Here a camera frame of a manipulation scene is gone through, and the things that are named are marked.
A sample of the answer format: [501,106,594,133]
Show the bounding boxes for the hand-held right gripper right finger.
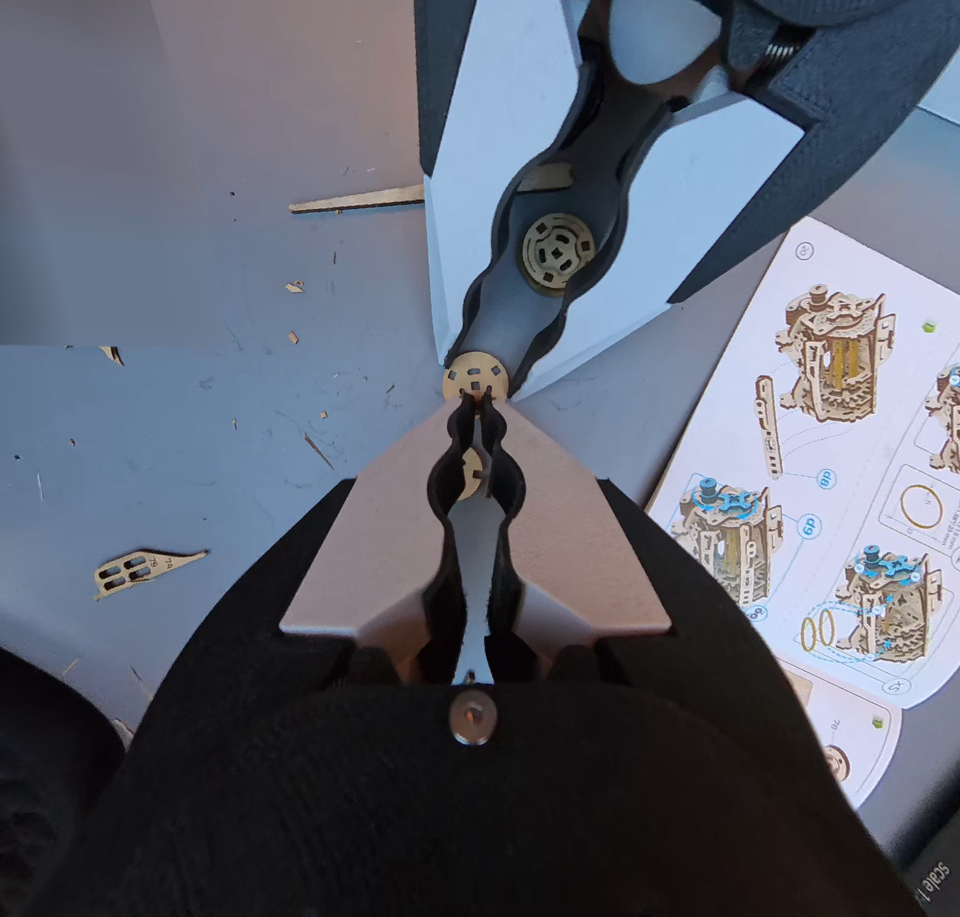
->
[478,394,674,684]

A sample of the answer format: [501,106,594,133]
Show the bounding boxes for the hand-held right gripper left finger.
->
[279,394,475,684]

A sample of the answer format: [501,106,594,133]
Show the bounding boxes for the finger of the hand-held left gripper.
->
[512,90,807,402]
[423,0,599,367]

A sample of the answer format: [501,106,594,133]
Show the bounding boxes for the assembled wooden wheel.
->
[521,213,597,293]

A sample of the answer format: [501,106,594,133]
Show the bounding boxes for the slotted wooden disc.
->
[442,350,511,402]

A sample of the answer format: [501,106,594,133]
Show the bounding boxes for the grey desk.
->
[0,0,960,858]

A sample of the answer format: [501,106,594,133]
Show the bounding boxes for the long wooden sliver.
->
[288,163,575,215]

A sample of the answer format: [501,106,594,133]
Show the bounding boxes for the slotted pointed wooden offcut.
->
[93,549,210,602]

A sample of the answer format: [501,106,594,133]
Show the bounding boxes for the white instruction booklet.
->
[646,215,960,809]

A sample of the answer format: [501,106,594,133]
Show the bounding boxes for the scattered wood splinters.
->
[15,275,399,678]

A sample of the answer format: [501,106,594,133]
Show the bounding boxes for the black quilted wrist rest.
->
[0,647,129,917]

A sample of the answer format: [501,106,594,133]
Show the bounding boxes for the black puzzle box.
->
[885,774,960,917]

